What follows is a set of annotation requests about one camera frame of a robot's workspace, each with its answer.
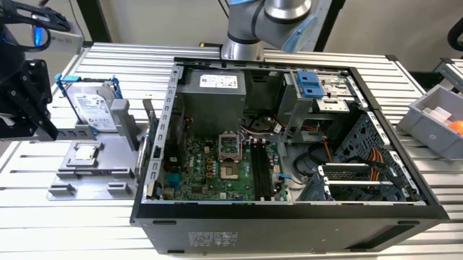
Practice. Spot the blue plastic drive bracket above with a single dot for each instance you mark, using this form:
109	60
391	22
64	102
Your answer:
307	86

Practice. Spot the metal disk bay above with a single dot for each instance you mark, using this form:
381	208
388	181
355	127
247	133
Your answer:
357	183

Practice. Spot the silver CPU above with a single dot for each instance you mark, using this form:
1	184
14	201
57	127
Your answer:
85	153

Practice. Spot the round CPU cooler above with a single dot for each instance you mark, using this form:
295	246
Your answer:
261	124

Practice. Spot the CPU socket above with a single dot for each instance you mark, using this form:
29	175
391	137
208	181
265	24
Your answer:
229	170

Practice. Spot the white plastic part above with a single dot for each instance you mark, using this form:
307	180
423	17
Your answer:
439	113

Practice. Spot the black open PC case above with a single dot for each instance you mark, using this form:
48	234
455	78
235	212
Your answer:
252	233

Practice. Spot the silver drive cage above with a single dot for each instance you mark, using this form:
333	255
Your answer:
292	108

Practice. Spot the metal locking lever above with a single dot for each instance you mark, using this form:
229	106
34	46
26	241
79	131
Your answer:
240	147

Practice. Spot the hard disk in blue carrier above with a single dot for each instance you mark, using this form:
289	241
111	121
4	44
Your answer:
95	108

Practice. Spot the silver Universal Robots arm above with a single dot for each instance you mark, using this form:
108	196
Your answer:
249	27

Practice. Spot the black RAM slot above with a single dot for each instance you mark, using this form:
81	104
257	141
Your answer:
255	170
264	170
259	170

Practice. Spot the black chipset chip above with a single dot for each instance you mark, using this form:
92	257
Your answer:
196	189

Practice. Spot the grey plastic bin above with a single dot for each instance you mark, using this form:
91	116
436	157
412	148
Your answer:
429	135

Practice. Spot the green motherboard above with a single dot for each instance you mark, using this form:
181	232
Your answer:
195	173

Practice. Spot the blue expansion slot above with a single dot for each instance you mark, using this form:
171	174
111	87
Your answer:
173	181

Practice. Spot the graphics card with metal bracket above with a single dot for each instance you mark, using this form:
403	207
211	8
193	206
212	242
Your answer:
147	107

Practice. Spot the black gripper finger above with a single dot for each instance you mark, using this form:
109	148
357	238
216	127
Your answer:
25	119
37	78

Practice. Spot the orange ball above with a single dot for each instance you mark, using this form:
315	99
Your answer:
456	127

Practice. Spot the black frame post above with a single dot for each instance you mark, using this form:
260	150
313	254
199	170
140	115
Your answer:
99	27
331	27

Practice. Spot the grey parts rack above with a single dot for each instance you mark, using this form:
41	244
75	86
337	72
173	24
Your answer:
108	143

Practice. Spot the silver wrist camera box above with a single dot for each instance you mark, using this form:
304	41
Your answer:
63	39

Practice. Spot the grey power supply unit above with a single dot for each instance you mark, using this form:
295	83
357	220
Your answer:
213	108

